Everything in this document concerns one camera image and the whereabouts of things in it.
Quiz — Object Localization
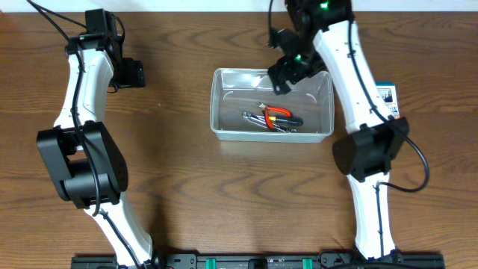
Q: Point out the red handled pliers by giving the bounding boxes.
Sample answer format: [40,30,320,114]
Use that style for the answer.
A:
[257,102,293,132]

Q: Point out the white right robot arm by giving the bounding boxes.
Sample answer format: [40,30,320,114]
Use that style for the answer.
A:
[267,0,409,261]

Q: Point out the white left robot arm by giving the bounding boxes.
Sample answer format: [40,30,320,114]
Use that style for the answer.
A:
[37,9,160,268]

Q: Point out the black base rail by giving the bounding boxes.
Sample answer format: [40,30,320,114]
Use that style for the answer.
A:
[70,252,446,269]

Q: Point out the silver wrench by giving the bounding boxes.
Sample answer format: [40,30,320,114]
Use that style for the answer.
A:
[242,112,303,132]

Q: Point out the clear plastic container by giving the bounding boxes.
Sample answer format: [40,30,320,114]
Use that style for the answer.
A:
[210,68,335,143]

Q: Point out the black yellow screwdriver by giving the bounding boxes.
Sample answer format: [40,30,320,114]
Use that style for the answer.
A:
[251,114,303,128]

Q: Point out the blue screw box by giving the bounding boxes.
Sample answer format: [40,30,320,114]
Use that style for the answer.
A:
[376,81,400,119]

